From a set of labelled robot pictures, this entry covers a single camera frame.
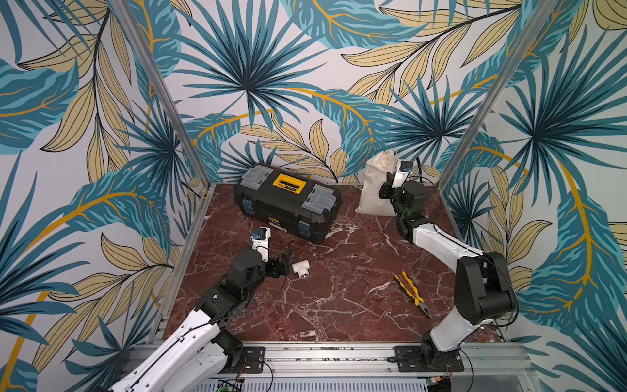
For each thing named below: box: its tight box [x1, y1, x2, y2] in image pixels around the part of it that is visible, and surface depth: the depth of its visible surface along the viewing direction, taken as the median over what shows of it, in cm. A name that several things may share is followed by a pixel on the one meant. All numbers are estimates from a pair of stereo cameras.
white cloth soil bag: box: [355, 150, 398, 217], surface depth 92 cm
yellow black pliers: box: [393, 271, 433, 319], surface depth 87 cm
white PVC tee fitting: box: [291, 259, 311, 279], surface depth 92 cm
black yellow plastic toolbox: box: [233, 164, 343, 245], surface depth 95 cm
